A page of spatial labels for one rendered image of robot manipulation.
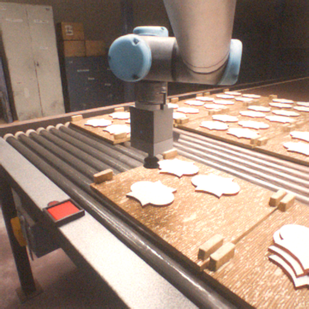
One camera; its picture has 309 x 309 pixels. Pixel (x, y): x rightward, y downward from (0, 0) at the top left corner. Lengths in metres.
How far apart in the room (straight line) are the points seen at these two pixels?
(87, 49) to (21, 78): 1.30
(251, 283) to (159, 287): 0.16
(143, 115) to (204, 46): 0.30
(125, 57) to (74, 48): 4.84
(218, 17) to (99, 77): 5.10
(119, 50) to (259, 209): 0.48
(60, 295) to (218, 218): 1.29
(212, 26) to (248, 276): 0.40
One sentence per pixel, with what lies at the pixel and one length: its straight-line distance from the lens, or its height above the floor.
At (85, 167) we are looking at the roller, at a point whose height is 0.92.
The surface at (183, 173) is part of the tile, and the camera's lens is 0.81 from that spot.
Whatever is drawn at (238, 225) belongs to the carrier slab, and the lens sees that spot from 0.64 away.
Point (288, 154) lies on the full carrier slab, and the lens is 1.08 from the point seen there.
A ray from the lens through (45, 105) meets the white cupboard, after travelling 5.06.
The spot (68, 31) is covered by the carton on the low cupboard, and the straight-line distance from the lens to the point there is 5.26.
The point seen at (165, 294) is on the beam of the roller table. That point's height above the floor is 0.92.
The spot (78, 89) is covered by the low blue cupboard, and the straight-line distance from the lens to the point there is 5.24.
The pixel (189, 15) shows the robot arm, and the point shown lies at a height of 1.33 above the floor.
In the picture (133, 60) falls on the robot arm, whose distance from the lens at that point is 0.46.
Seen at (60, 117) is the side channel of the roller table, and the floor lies 0.95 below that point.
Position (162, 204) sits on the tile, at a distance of 0.66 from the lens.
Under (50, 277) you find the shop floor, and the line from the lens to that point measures 1.89.
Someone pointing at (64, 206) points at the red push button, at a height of 0.93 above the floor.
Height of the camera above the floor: 1.30
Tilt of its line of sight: 22 degrees down
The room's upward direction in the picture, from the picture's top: straight up
